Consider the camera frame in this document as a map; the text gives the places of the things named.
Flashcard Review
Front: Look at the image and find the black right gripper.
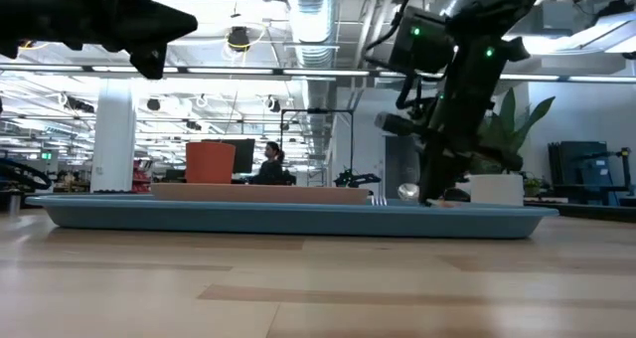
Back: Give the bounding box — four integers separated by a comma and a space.
376, 24, 529, 205

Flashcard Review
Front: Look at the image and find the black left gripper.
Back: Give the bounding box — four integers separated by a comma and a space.
29, 0, 199, 81

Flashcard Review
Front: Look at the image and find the silver spoon orange handle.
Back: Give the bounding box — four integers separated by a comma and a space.
397, 182, 463, 209

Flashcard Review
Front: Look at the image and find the orange plastic cup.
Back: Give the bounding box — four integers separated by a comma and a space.
185, 141, 238, 185

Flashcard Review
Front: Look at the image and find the orange round plate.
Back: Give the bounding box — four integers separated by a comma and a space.
150, 182, 370, 206

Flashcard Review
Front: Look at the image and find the blue plastic tray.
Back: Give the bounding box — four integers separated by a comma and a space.
25, 194, 560, 240

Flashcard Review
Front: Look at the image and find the white round plant pot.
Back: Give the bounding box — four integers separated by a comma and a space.
469, 173, 525, 207

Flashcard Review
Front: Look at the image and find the green snake plant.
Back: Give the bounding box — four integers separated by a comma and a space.
476, 86, 557, 176

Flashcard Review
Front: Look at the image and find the black round ceiling device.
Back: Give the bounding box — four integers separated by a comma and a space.
226, 25, 252, 54

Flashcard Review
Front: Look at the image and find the small background potted plant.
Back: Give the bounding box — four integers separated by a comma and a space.
521, 176, 543, 198

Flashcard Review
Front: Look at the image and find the white square pillar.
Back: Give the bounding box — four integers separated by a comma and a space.
89, 84, 137, 194

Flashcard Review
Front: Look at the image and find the dark equipment rack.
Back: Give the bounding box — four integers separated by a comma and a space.
548, 139, 635, 205

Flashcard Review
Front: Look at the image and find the red tool chest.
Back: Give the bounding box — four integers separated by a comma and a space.
131, 159, 152, 194

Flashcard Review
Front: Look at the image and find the black computer monitor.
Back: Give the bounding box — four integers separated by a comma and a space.
233, 137, 257, 175

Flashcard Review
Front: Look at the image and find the person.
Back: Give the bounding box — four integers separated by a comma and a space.
247, 140, 298, 186

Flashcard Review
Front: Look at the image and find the black curved hoop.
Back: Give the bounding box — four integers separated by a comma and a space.
0, 157, 54, 193

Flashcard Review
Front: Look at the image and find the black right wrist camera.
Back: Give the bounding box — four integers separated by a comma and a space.
388, 5, 457, 75

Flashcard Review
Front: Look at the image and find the black aluminium table frame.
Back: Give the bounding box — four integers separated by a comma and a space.
524, 201, 636, 224

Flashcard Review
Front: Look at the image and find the silver ceiling ventilation duct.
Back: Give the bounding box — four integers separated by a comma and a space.
282, 0, 342, 160

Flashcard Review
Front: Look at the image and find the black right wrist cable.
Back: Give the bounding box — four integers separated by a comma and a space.
365, 0, 423, 110

